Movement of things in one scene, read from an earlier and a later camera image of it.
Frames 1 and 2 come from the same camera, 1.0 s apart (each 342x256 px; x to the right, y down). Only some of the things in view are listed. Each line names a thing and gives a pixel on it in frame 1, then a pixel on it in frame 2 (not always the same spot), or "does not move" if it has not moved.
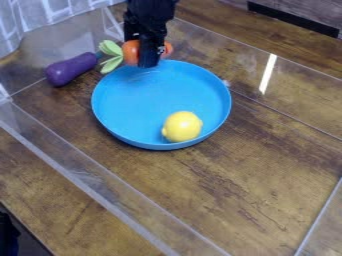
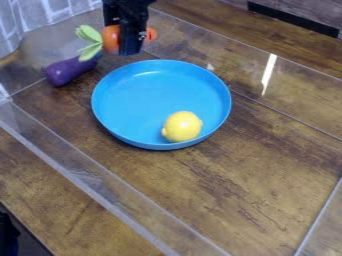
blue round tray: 134,98 does not move
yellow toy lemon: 183,126 does not move
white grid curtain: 24,15 does not move
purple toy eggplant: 62,71 does not move
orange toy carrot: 124,53 → 107,40
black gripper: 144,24 → 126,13
